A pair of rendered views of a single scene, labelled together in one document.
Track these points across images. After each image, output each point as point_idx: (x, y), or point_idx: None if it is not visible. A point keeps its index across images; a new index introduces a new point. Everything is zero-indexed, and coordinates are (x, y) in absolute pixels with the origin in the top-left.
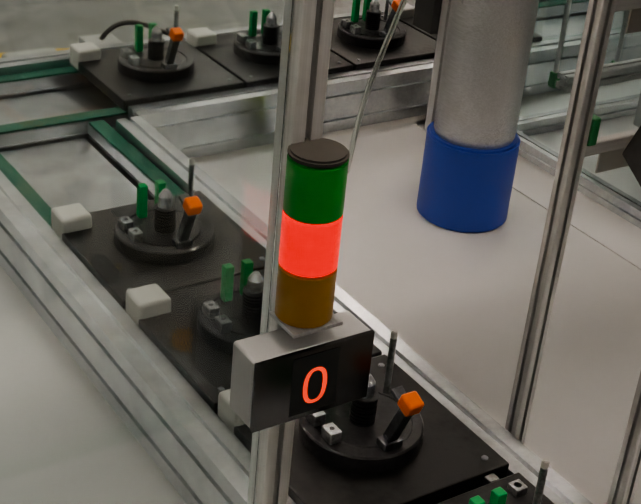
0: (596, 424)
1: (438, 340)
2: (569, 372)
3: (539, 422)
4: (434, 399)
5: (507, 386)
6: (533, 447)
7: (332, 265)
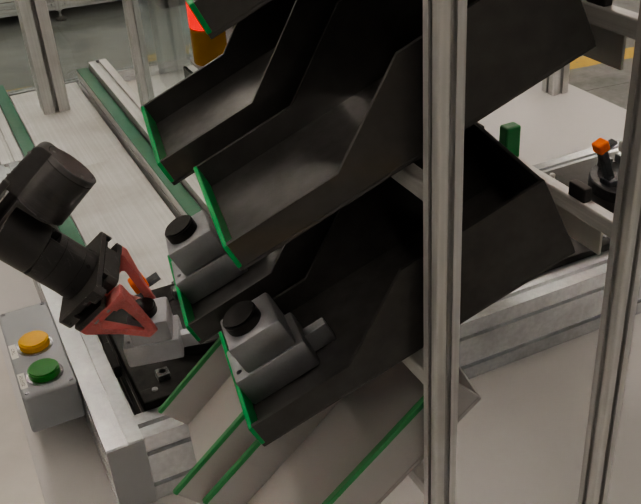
0: (520, 503)
1: None
2: (622, 498)
3: (512, 456)
4: None
5: (573, 440)
6: (468, 445)
7: (192, 24)
